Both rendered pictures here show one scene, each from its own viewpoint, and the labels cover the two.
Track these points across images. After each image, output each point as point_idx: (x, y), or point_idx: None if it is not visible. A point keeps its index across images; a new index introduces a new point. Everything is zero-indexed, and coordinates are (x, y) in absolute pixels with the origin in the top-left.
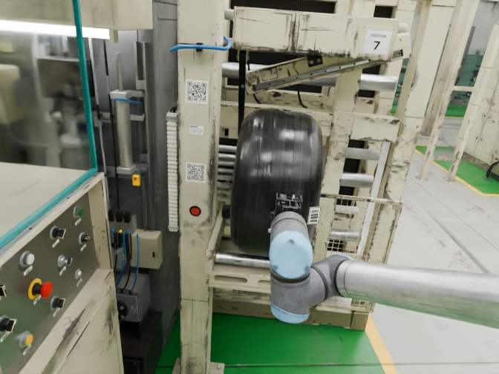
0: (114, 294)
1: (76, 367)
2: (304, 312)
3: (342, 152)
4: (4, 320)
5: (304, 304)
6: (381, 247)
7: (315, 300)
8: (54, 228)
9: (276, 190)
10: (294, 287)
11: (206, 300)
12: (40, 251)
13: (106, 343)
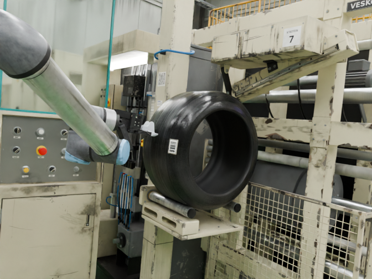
0: (99, 202)
1: (45, 211)
2: (72, 153)
3: (322, 159)
4: (16, 148)
5: (73, 147)
6: (346, 274)
7: (82, 150)
8: (64, 130)
9: (158, 126)
10: (70, 133)
11: (153, 242)
12: (51, 135)
13: (79, 227)
